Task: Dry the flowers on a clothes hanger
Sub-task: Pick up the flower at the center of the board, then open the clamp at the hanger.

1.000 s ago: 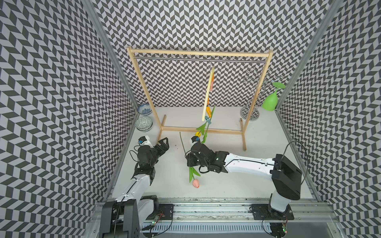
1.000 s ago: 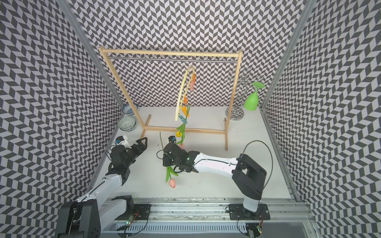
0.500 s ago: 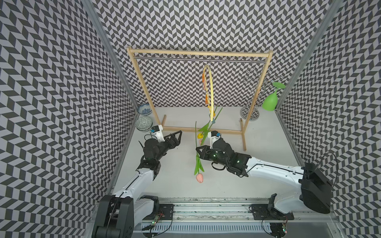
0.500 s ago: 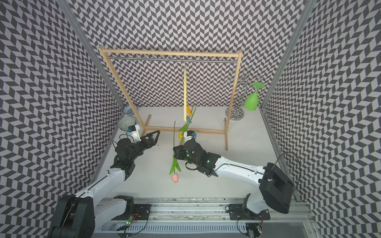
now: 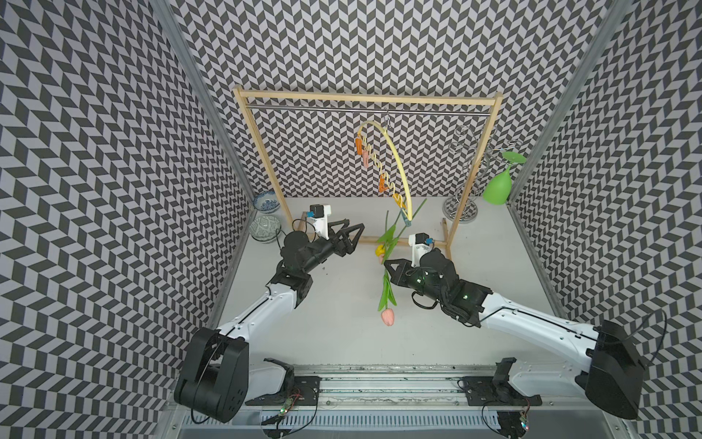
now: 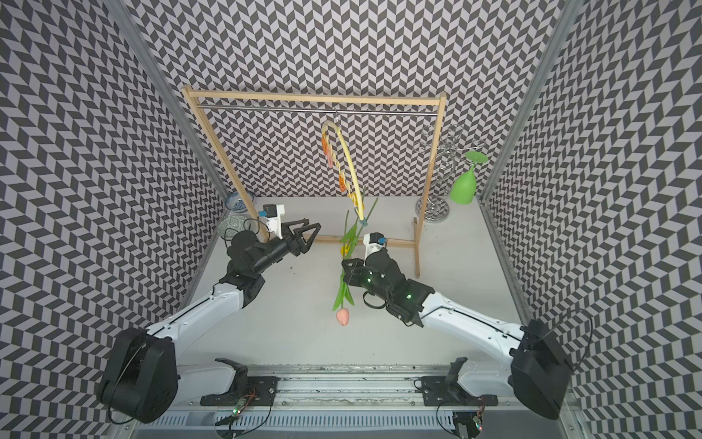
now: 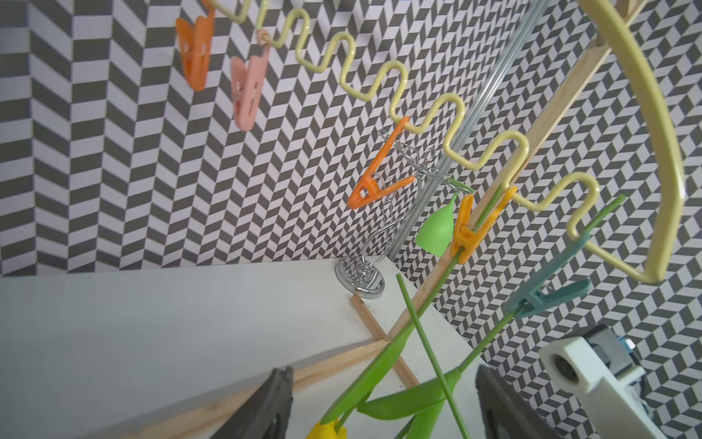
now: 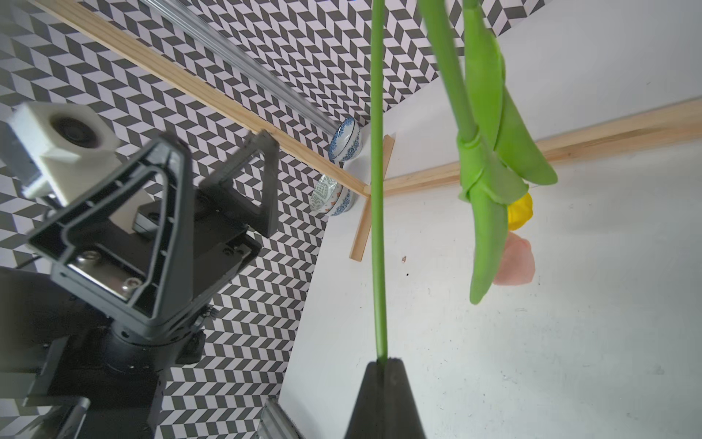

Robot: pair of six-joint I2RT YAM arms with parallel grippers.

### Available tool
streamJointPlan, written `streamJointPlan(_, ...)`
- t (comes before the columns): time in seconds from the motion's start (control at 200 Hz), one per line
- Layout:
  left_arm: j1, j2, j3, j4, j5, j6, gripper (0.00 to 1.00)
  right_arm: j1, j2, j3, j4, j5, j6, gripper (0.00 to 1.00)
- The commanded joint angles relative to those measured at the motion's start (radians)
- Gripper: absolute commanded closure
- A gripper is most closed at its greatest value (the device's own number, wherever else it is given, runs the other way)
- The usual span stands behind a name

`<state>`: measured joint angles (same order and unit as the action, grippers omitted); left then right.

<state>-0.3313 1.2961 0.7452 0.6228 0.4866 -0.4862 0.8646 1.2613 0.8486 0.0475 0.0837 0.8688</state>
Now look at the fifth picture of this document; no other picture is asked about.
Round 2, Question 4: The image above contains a yellow arched peg hanger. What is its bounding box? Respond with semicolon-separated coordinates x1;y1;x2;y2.
355;120;414;218

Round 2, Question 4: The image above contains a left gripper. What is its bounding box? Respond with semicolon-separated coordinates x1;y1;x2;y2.
302;218;364;274

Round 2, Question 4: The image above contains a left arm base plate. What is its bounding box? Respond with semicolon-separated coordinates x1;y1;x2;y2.
245;375;322;408

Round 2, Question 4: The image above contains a wooden clothes rack frame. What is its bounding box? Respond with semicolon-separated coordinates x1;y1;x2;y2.
233;86;504;260

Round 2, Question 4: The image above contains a yellow orange clothes peg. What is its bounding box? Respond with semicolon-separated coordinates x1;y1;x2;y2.
392;193;406;210

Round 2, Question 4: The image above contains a green plastic wine glass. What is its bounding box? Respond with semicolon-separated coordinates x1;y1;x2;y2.
483;151;528;205

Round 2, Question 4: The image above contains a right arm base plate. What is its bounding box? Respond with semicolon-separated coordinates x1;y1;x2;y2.
457;376;543;407

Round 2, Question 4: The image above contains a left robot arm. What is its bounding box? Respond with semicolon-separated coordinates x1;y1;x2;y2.
174;219;365;423

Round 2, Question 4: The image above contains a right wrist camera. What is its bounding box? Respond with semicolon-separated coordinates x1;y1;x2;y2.
408;232;434;267

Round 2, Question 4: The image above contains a metal rack rod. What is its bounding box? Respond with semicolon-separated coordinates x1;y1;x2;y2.
249;104;490;117

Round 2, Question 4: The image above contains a yellow tulip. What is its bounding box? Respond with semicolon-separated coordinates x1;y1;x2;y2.
375;224;398;263

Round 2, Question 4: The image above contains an aluminium front rail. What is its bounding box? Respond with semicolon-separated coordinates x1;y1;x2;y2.
153;365;639;438

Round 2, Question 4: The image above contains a metal wire glass stand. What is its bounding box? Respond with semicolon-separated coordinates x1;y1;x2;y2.
442;123;528;224

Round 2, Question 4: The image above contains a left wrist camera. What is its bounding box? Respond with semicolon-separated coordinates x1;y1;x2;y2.
307;204;332;240

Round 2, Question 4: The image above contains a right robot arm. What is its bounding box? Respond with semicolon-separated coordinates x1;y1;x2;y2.
383;249;647;420

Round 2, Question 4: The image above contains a blue patterned bowl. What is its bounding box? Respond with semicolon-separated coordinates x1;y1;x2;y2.
253;190;281;215

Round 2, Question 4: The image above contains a green patterned bowl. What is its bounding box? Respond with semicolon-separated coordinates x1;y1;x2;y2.
249;215;283;243

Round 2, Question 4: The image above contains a pink tulip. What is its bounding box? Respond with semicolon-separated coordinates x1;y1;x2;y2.
384;199;427;255
378;270;397;327

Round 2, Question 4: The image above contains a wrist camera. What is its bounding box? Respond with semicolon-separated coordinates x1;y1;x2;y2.
307;204;332;240
408;232;434;267

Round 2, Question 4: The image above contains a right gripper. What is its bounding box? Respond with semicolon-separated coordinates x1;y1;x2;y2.
383;257;446;305

